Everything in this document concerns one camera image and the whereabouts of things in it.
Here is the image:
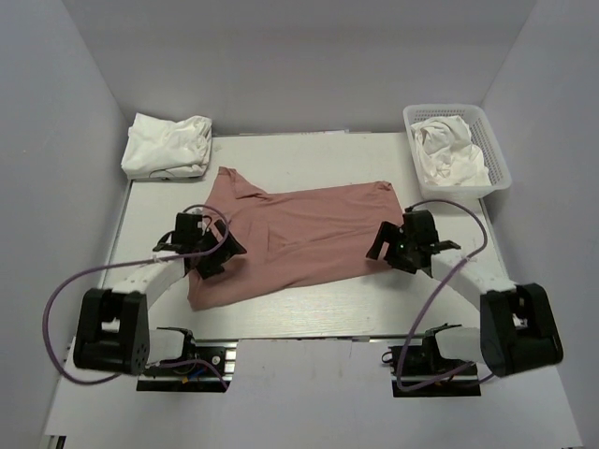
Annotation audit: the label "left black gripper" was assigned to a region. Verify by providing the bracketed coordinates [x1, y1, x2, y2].
[194, 220, 246, 279]

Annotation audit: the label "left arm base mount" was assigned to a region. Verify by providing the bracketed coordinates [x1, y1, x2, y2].
[136, 340, 238, 393]

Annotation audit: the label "pink t-shirt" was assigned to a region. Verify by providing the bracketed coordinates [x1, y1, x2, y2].
[187, 167, 402, 311]

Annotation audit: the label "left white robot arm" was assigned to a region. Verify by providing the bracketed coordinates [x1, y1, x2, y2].
[73, 205, 247, 376]

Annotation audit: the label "crumpled white t-shirts in basket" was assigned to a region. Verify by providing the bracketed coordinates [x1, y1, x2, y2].
[411, 115, 490, 187]

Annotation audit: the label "white plastic basket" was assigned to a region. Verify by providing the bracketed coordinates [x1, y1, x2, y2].
[403, 104, 511, 200]

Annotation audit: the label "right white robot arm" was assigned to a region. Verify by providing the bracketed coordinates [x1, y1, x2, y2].
[367, 210, 563, 378]

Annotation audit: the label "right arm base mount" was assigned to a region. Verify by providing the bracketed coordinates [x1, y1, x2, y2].
[381, 339, 481, 398]

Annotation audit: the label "folded white t-shirt stack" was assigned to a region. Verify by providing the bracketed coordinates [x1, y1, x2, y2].
[121, 113, 212, 181]

